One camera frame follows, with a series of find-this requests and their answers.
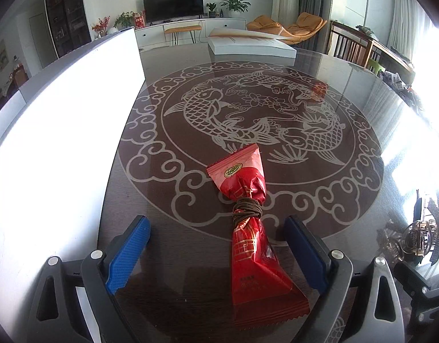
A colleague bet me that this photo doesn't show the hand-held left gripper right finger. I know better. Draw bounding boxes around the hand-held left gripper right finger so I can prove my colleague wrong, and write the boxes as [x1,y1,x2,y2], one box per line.
[284,215,408,343]

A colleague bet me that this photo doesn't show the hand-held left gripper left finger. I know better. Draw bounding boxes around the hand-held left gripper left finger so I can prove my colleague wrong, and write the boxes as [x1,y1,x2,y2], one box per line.
[27,215,152,343]

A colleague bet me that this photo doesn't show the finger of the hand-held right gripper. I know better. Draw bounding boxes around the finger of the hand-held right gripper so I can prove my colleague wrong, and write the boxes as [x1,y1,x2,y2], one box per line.
[394,262,437,295]
[406,286,439,330]

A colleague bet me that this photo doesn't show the red snack packet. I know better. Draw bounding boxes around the red snack packet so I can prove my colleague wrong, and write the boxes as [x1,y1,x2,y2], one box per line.
[206,142,310,331]

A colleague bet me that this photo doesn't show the clear plastic object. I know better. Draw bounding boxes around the clear plastic object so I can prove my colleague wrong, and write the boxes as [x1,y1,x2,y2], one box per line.
[400,219,433,257]

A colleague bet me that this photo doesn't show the white panel with grey rim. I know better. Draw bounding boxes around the white panel with grey rim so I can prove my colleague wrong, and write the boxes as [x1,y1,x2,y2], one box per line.
[0,27,146,329]

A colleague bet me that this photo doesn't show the green plastic stool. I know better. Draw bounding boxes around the green plastic stool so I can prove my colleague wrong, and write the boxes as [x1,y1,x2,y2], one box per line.
[369,59,386,78]

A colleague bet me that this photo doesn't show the wooden chair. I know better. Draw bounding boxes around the wooden chair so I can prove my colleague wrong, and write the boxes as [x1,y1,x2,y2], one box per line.
[328,21,372,67]

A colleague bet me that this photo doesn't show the flat white box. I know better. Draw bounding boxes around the flat white box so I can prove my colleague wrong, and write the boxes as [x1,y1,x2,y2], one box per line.
[207,27,297,58]

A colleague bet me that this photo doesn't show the wooden side table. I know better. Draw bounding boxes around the wooden side table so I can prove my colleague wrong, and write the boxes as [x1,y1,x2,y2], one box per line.
[355,25,417,83]

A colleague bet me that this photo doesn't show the red flower arrangement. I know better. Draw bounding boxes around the red flower arrangement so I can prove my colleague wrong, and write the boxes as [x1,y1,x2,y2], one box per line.
[91,16,111,40]

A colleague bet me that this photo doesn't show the orange stool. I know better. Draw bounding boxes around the orange stool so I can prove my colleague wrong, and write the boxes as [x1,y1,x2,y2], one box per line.
[164,25,202,46]

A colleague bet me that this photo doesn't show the white television cabinet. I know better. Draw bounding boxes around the white television cabinet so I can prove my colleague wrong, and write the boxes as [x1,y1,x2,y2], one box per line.
[134,16,249,49]

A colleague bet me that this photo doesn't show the bushy potted plant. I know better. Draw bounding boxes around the bushy potted plant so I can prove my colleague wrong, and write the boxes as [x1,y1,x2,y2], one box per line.
[114,11,136,31]

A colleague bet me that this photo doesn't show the orange lounge chair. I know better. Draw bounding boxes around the orange lounge chair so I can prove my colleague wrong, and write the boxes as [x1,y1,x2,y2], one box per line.
[246,15,283,31]
[277,11,328,42]

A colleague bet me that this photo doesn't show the dark display cabinet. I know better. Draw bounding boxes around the dark display cabinet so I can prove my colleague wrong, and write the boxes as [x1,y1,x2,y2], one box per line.
[44,0,92,59]

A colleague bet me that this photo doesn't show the black television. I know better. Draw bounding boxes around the black television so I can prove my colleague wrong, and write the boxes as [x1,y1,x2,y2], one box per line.
[142,0,204,23]

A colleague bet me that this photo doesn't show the white curtain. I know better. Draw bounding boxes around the white curtain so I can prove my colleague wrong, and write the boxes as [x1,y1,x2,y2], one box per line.
[388,0,421,55]

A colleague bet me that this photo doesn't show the large green potted plant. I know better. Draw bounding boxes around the large green potted plant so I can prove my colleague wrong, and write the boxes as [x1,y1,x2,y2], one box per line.
[220,0,252,18]

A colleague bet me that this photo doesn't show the brown hair tie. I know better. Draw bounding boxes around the brown hair tie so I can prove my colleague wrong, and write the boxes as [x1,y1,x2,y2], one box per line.
[233,197,264,224]

